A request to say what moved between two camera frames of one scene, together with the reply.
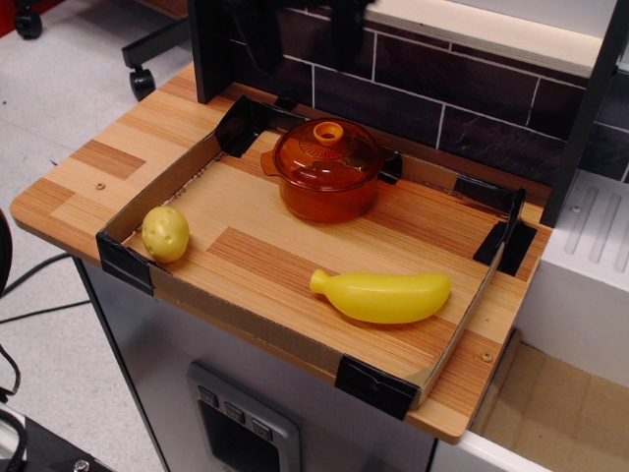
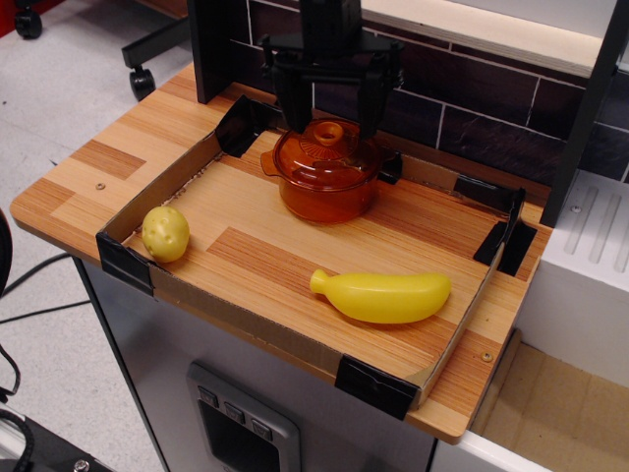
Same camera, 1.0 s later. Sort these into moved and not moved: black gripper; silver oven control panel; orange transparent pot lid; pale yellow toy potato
Moved: black gripper
Not moved: orange transparent pot lid; pale yellow toy potato; silver oven control panel
